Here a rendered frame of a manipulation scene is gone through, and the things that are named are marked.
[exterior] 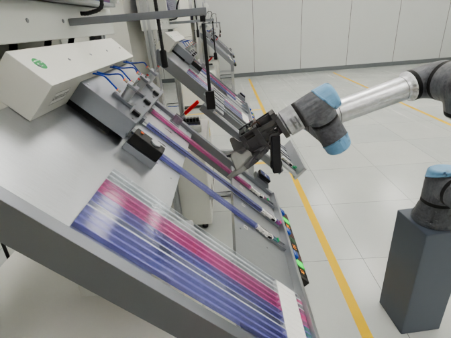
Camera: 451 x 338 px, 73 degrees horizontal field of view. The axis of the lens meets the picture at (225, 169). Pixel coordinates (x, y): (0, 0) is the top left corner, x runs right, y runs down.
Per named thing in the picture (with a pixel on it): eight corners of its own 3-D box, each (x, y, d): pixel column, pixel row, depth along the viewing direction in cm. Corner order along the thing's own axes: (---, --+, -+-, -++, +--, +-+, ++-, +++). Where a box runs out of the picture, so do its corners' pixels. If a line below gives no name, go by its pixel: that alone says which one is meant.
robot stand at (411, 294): (413, 297, 154) (437, 204, 131) (439, 328, 138) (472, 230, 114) (378, 302, 153) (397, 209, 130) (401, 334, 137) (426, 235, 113)
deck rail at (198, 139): (262, 202, 119) (272, 192, 117) (262, 205, 117) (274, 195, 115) (102, 79, 98) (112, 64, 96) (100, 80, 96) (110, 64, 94)
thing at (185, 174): (274, 241, 87) (278, 237, 87) (276, 244, 86) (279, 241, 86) (125, 130, 73) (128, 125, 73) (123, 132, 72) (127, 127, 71)
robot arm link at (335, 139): (339, 132, 94) (323, 103, 89) (358, 145, 83) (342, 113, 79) (317, 147, 95) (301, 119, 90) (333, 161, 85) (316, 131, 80)
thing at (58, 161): (183, 143, 106) (192, 133, 104) (131, 299, 46) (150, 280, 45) (100, 80, 96) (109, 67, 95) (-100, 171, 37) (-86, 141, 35)
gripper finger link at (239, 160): (217, 164, 80) (239, 142, 83) (229, 181, 82) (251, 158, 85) (222, 165, 78) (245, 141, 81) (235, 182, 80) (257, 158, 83)
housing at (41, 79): (109, 91, 98) (133, 55, 93) (15, 147, 54) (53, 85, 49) (87, 74, 96) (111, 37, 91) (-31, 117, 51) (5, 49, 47)
